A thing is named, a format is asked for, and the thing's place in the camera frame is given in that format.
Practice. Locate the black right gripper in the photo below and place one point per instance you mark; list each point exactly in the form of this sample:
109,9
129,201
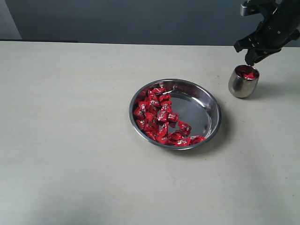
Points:
275,31

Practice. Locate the stainless steel cup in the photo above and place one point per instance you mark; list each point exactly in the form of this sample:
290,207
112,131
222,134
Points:
239,87

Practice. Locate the round stainless steel plate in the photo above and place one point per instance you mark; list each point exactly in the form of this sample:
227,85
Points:
194,104

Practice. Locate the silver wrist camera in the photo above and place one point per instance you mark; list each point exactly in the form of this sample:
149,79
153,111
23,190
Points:
252,7

